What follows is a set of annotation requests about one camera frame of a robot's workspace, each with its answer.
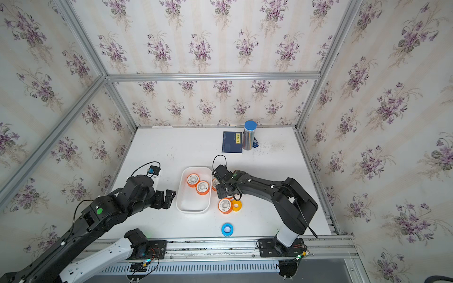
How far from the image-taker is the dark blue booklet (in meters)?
1.10

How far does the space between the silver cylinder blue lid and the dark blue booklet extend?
32 millimetres

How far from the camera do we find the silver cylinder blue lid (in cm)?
97

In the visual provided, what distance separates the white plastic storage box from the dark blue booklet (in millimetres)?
204

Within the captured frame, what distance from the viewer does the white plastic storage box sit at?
2.87 feet
